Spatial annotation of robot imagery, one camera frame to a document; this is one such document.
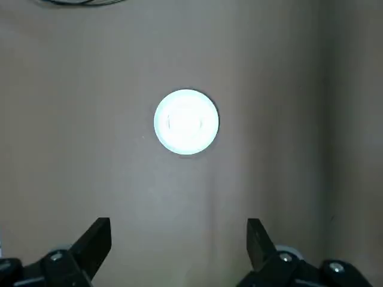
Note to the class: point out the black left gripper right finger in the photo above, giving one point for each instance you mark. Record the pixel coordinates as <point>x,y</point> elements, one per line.
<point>263,248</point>

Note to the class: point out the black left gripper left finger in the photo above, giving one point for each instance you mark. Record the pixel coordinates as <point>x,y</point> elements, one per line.
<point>86,248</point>

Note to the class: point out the white round plate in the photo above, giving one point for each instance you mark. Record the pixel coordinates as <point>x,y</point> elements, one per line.
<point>185,143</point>

